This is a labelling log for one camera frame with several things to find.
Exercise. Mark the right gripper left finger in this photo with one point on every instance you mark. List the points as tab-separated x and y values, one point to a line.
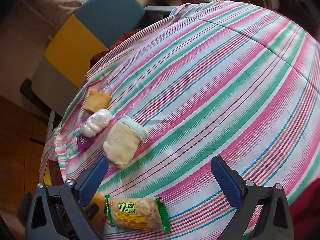
56	211

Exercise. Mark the striped bed sheet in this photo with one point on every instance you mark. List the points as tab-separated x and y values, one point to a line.
230	79

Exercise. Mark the dark red cloth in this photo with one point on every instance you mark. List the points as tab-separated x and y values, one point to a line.
124	37

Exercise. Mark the Weidan cracker packet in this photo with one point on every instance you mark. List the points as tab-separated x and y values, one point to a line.
137	213

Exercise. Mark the beige knitted sock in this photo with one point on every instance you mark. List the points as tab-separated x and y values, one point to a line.
123	140

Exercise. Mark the grey yellow blue headboard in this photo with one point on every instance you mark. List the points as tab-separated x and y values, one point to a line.
91	29

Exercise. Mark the purple snack sachet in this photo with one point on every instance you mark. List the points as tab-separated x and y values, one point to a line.
83	142

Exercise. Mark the large yellow sponge block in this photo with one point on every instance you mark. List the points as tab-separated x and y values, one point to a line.
95	211

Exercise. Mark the small yellow sponge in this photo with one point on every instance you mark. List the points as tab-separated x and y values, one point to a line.
96	100

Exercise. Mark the pink patterned curtain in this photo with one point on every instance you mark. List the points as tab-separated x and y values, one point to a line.
46	16

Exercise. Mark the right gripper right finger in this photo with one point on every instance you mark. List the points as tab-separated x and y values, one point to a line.
274	221

